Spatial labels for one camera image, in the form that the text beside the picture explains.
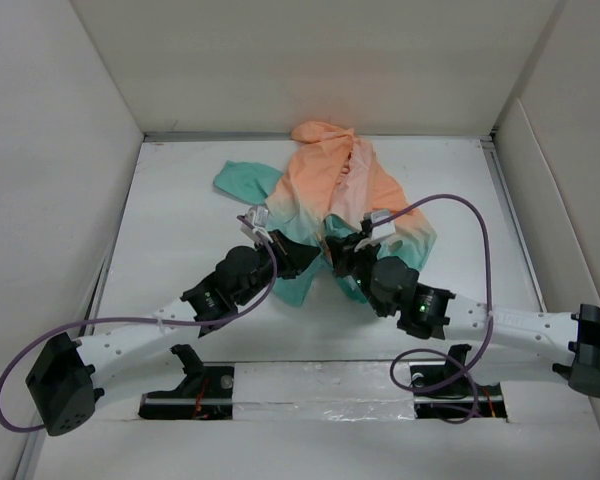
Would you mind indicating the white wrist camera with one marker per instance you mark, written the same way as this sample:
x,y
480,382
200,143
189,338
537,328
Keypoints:
x,y
254,221
376,227

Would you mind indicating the clear plastic taped strip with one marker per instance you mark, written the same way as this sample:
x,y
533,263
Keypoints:
x,y
349,391

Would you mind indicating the orange and teal gradient jacket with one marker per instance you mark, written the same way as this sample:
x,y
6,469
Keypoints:
x,y
331,181

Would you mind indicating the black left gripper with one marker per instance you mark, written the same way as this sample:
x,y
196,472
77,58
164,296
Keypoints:
x,y
293,257

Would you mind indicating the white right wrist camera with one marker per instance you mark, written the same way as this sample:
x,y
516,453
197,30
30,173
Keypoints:
x,y
376,227

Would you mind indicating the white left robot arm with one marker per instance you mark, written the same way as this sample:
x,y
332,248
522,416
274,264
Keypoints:
x,y
73,377

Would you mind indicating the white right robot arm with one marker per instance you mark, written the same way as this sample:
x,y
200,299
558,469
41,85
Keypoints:
x,y
558,347

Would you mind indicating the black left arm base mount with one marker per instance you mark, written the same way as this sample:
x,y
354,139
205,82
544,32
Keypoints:
x,y
204,394

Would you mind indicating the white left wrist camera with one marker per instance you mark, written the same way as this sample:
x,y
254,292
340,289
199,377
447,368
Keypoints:
x,y
254,221

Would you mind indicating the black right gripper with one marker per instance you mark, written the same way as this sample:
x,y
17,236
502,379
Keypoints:
x,y
343,253

